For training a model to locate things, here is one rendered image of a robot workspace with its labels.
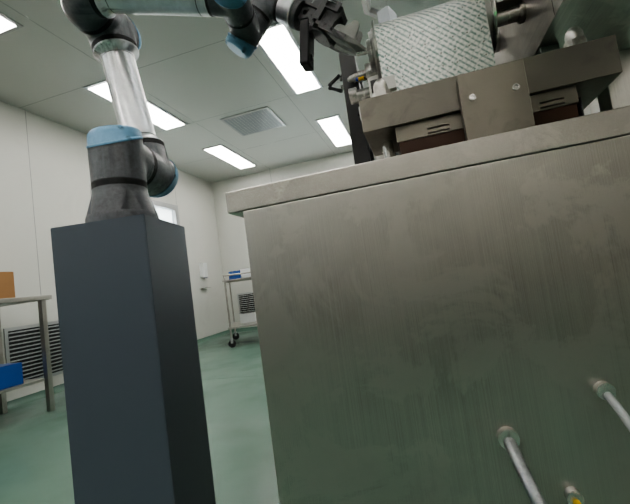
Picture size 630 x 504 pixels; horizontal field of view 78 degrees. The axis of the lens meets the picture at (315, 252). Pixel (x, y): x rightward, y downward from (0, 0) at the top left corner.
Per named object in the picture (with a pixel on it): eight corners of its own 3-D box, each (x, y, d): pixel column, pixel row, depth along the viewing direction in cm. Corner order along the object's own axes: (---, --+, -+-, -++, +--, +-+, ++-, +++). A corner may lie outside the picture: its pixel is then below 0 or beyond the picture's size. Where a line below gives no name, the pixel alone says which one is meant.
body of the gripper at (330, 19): (344, 3, 92) (303, -15, 95) (325, 36, 93) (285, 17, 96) (350, 22, 100) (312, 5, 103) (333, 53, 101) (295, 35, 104)
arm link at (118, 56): (115, 195, 95) (64, -4, 100) (148, 206, 110) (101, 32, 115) (160, 180, 94) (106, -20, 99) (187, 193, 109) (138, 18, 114)
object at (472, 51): (391, 136, 88) (379, 58, 90) (503, 110, 82) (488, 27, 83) (391, 135, 88) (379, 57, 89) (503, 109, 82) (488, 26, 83)
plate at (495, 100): (466, 144, 65) (455, 81, 66) (532, 130, 62) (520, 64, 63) (467, 139, 62) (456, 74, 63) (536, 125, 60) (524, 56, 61)
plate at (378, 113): (374, 156, 85) (370, 130, 85) (582, 111, 74) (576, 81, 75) (363, 132, 70) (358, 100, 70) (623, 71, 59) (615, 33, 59)
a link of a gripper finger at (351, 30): (373, 24, 90) (340, 11, 93) (360, 47, 91) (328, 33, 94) (375, 32, 93) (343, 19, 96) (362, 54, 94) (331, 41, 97)
